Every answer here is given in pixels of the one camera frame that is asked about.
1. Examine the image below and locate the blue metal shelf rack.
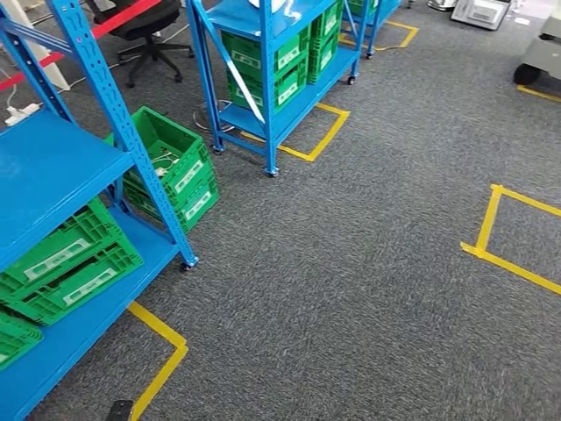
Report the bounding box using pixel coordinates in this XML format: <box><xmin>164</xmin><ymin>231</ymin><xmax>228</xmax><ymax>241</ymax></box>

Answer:
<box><xmin>185</xmin><ymin>0</ymin><xmax>372</xmax><ymax>179</ymax></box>
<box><xmin>342</xmin><ymin>0</ymin><xmax>403</xmax><ymax>61</ymax></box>
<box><xmin>0</xmin><ymin>0</ymin><xmax>201</xmax><ymax>421</ymax></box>

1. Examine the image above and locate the white plastic parts stack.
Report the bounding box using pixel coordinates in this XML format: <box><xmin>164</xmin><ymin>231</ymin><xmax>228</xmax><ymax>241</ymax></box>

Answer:
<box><xmin>247</xmin><ymin>0</ymin><xmax>305</xmax><ymax>18</ymax></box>

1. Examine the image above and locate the black office chair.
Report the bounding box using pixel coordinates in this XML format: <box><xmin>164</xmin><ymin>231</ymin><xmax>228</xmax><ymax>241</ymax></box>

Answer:
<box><xmin>84</xmin><ymin>0</ymin><xmax>197</xmax><ymax>90</ymax></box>

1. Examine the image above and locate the white panel desk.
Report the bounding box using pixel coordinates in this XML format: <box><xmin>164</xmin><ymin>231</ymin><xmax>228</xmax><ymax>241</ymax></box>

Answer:
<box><xmin>0</xmin><ymin>0</ymin><xmax>72</xmax><ymax>93</ymax></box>

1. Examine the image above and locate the white flat device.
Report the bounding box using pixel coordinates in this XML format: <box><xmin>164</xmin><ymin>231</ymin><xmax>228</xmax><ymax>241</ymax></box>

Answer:
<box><xmin>450</xmin><ymin>0</ymin><xmax>512</xmax><ymax>32</ymax></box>

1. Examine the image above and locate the white power strip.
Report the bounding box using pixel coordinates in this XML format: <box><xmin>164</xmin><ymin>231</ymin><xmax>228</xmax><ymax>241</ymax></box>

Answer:
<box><xmin>3</xmin><ymin>103</ymin><xmax>41</xmax><ymax>128</ymax></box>

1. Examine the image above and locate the yellow floor tape strip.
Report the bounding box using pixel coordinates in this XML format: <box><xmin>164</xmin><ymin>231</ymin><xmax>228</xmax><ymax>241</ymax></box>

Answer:
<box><xmin>516</xmin><ymin>84</ymin><xmax>561</xmax><ymax>105</ymax></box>

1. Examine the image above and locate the grey wheeled cart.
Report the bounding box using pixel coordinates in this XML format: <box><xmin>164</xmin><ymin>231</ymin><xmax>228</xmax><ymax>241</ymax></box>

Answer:
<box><xmin>513</xmin><ymin>0</ymin><xmax>561</xmax><ymax>87</ymax></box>

